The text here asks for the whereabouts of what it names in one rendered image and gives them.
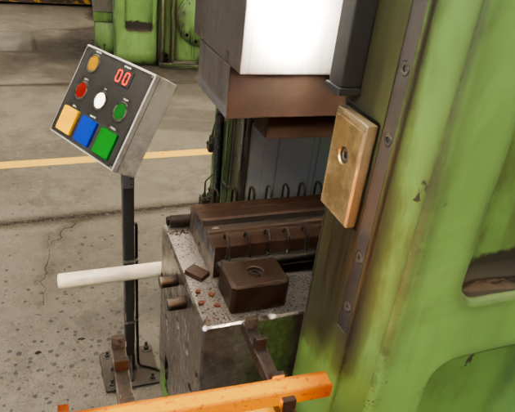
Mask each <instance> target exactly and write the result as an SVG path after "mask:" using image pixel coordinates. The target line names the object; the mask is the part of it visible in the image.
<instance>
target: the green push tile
mask: <svg viewBox="0 0 515 412"><path fill-rule="evenodd" d="M118 139H119V135H118V134H116V133H114V132H112V131H110V130H109V129H108V128H105V127H101V130H100V132H99V134H98V136H97V139H96V141H95V143H94V145H93V147H92V152H93V153H95V154H96V155H98V156H100V157H101V158H103V159H104V160H106V161H108V160H109V158H110V155H111V153H112V151H113V149H114V146H115V144H116V142H117V140H118Z"/></svg>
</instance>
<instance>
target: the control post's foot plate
mask: <svg viewBox="0 0 515 412"><path fill-rule="evenodd" d="M147 343H148V342H147V341H146V340H145V344H144V346H139V359H140V363H141V364H143V365H149V366H153V367H155V368H157V369H158V367H157V365H156V363H155V357H154V354H153V350H152V346H151V345H148V344H147ZM128 359H129V373H130V379H131V384H132V390H136V389H138V388H140V387H150V386H154V385H155V384H160V374H159V371H157V370H154V369H149V368H146V367H141V366H139V365H138V364H137V347H135V369H132V356H128ZM100 364H101V369H102V371H101V376H102V378H103V380H104V384H105V385H104V386H105V392H106V393H113V392H116V387H115V381H114V368H113V361H112V355H111V352H109V351H108V350H107V351H105V352H102V353H101V354H100Z"/></svg>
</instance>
